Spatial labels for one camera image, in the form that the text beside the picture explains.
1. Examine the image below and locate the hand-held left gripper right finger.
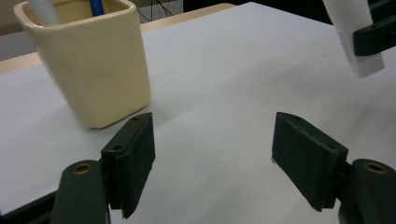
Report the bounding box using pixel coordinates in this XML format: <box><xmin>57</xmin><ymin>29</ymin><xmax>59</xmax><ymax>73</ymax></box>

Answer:
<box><xmin>271</xmin><ymin>111</ymin><xmax>349</xmax><ymax>213</ymax></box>

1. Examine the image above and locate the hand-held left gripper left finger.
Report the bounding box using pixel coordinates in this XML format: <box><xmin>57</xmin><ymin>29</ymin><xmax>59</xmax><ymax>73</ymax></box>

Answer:
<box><xmin>100</xmin><ymin>112</ymin><xmax>156</xmax><ymax>219</ymax></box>

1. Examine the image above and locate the short thick white tube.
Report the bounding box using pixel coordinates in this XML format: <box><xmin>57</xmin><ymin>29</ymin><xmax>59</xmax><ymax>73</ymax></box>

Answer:
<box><xmin>321</xmin><ymin>0</ymin><xmax>386</xmax><ymax>79</ymax></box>

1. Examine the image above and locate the cream square pen holder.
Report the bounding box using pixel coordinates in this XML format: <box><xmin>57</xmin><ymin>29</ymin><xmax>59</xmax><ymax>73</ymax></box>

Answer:
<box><xmin>13</xmin><ymin>0</ymin><xmax>151</xmax><ymax>130</ymax></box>

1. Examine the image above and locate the blue pen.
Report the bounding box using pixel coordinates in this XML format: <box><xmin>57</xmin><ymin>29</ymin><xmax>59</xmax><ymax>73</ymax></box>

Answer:
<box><xmin>89</xmin><ymin>0</ymin><xmax>106</xmax><ymax>18</ymax></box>

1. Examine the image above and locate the long thin white pen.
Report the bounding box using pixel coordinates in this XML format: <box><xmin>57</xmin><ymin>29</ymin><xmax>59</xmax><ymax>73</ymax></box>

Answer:
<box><xmin>27</xmin><ymin>0</ymin><xmax>62</xmax><ymax>27</ymax></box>

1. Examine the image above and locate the white table cover sheet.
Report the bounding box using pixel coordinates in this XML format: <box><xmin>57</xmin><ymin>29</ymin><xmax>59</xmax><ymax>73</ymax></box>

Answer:
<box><xmin>0</xmin><ymin>1</ymin><xmax>396</xmax><ymax>224</ymax></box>

